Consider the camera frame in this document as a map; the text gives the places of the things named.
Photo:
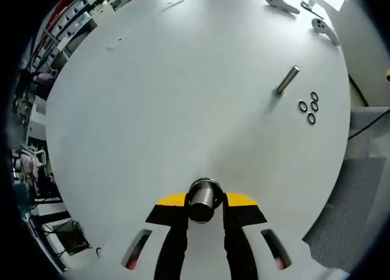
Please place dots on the white handheld controller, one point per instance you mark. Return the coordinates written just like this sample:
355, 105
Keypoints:
278, 1
324, 29

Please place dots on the dark metal washer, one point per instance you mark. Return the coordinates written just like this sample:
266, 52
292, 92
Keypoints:
314, 96
311, 106
299, 106
308, 118

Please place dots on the small threaded steel stud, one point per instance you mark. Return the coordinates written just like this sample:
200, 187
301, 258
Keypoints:
288, 80

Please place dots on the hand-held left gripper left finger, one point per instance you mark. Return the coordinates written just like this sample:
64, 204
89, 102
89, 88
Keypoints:
170, 231

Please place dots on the large threaded steel stud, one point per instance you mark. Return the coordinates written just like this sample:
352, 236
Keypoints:
201, 201

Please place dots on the grey mesh chair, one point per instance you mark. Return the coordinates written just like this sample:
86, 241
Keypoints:
350, 201

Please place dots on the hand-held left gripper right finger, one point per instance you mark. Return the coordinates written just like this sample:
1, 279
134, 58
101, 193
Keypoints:
240, 231

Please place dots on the white storage shelf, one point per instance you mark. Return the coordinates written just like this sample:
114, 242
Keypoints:
64, 21

